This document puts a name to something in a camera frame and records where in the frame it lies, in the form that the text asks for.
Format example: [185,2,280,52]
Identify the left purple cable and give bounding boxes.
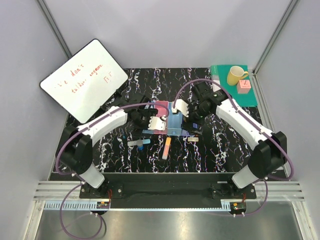
[55,102,168,238]

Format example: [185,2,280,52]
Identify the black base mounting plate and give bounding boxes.
[79,173,257,200]

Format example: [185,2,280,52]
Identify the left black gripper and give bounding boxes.
[131,109,158,138]

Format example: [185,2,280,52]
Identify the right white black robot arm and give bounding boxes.
[188,81,288,199]

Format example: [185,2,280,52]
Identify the orange pink highlighter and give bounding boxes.
[162,136,172,160]

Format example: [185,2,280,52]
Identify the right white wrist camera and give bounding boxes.
[171,99,189,118]

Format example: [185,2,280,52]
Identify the green book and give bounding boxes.
[210,64,258,107]

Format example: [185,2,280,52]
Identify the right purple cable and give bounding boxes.
[173,78,295,217]

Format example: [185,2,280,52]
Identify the purple bin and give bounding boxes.
[181,116,202,136]

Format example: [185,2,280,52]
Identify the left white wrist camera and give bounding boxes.
[147,116,167,131]

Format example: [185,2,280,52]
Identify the small white eraser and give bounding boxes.
[187,137,199,142]

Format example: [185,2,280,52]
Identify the white dry-erase board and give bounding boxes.
[39,39,128,124]

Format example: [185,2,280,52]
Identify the yellow mug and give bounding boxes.
[226,65,249,86]

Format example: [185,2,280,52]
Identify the purple cable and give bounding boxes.
[55,102,168,238]
[173,78,295,217]

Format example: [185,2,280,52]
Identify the pink bin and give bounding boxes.
[153,101,169,135]

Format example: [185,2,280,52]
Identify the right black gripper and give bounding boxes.
[180,100,211,136]

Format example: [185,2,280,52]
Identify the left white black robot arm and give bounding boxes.
[55,104,158,198]

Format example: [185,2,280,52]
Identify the grey marker with blue cap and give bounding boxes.
[127,139,151,147]

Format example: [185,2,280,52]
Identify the light blue bin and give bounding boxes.
[142,129,154,135]

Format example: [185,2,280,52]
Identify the black marble pattern mat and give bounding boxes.
[93,68,252,173]

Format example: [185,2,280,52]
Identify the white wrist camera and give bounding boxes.
[147,116,167,131]
[171,99,189,118]

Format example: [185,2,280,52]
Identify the pink cube box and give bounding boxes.
[236,79,252,94]

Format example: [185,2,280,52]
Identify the sky blue bin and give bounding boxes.
[166,102,183,136]

